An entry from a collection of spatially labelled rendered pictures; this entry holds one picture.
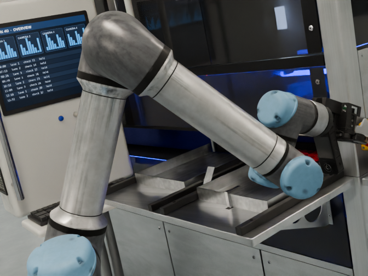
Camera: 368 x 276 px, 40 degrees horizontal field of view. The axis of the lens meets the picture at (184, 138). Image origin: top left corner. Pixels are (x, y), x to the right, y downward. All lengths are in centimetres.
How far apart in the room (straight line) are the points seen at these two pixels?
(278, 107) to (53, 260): 50
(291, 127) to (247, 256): 87
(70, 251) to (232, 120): 36
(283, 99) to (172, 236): 125
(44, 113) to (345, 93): 107
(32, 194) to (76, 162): 95
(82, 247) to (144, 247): 148
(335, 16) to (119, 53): 66
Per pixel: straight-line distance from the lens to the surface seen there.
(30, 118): 189
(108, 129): 96
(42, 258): 92
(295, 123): 103
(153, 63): 81
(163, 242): 222
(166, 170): 175
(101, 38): 84
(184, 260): 214
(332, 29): 133
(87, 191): 98
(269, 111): 101
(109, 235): 219
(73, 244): 92
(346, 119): 116
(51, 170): 193
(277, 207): 121
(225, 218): 124
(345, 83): 133
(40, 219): 177
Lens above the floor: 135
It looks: 12 degrees down
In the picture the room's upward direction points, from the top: 11 degrees counter-clockwise
